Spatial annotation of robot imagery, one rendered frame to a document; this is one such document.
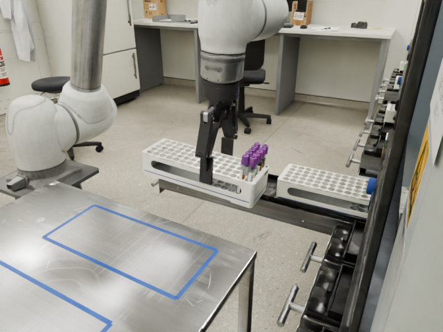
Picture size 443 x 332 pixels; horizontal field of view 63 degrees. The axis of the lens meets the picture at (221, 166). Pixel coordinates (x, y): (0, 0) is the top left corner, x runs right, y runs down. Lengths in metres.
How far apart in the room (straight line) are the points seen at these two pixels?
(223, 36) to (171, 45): 4.58
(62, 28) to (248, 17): 3.70
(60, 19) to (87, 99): 3.06
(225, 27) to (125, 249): 0.47
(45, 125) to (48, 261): 0.57
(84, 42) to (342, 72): 3.54
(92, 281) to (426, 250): 0.60
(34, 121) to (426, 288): 1.16
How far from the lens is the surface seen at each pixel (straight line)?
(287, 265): 1.95
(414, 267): 0.20
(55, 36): 4.44
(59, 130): 1.28
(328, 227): 0.90
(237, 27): 0.71
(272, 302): 1.76
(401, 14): 4.31
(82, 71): 1.29
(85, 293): 0.69
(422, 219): 0.19
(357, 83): 4.44
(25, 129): 1.25
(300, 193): 0.95
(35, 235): 0.86
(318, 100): 4.56
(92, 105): 1.32
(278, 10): 0.84
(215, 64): 0.72
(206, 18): 0.71
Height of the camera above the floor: 1.29
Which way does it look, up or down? 27 degrees down
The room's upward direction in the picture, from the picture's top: straight up
